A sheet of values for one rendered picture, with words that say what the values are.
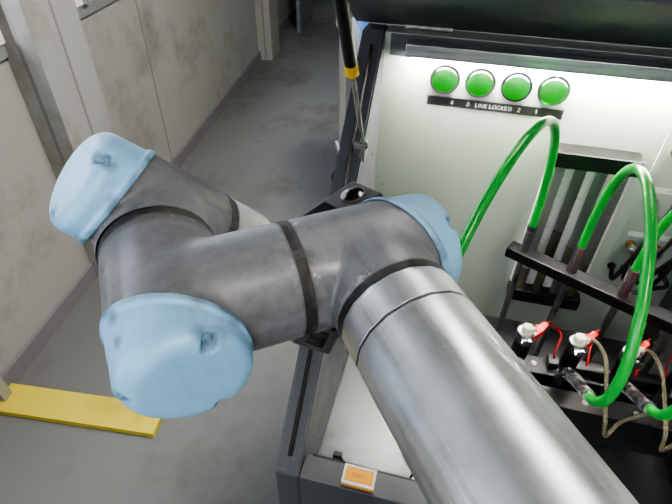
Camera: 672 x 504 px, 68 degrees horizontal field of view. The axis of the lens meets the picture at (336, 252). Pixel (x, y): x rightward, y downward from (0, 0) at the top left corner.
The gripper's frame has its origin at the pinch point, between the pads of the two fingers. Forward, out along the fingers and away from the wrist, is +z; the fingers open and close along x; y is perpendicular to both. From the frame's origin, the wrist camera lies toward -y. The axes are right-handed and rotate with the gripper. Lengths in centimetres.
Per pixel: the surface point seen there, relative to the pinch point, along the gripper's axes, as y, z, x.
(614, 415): -1, 50, 14
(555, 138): -33.4, 21.3, -2.7
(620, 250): -30, 58, 0
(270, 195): -22, 130, -218
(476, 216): -14.0, 5.2, 2.0
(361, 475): 25.2, 21.7, -5.9
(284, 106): -98, 167, -314
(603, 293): -19, 47, 5
